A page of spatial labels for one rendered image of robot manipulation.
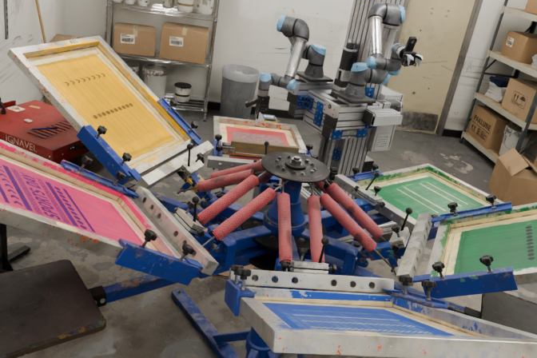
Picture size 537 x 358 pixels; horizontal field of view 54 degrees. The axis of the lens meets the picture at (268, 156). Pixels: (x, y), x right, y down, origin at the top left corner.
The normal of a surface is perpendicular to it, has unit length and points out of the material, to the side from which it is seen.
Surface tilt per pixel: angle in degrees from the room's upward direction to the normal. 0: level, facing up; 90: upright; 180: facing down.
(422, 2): 90
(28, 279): 0
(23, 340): 0
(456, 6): 90
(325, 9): 90
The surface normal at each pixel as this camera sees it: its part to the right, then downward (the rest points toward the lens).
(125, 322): 0.15, -0.91
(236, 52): 0.11, 0.40
